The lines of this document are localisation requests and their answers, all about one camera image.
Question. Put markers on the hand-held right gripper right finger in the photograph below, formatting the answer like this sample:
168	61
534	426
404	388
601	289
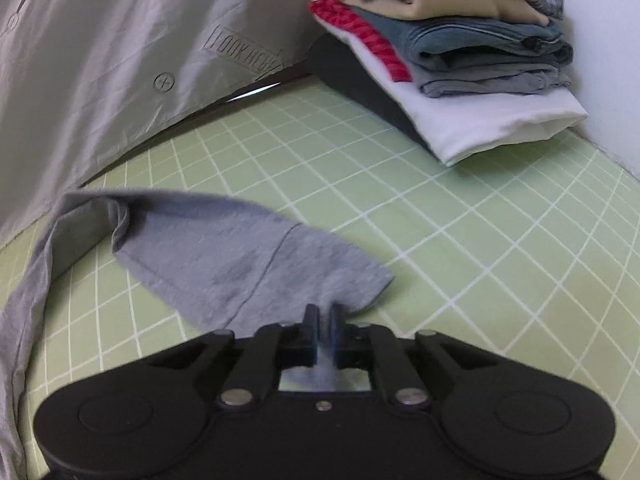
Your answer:
336	330

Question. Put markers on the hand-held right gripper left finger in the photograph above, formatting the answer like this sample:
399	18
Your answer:
311	330

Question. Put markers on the grey shirt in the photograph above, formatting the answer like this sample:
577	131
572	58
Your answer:
225	260

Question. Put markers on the green grid mat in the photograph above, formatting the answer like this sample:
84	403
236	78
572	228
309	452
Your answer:
450	235

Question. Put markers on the white folded garment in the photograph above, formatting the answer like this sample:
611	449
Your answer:
475	120

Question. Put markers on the black folded garment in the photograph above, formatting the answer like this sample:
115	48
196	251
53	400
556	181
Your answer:
350	75

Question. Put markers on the grey folded garment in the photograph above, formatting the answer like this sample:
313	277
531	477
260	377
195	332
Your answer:
490	82

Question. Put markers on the red striped garment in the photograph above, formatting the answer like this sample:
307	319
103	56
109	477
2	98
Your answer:
360	25

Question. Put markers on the blue denim garment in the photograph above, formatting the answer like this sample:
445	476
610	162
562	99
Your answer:
475	40

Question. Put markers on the grey carrot print sheet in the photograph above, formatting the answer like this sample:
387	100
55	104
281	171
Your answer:
100	60

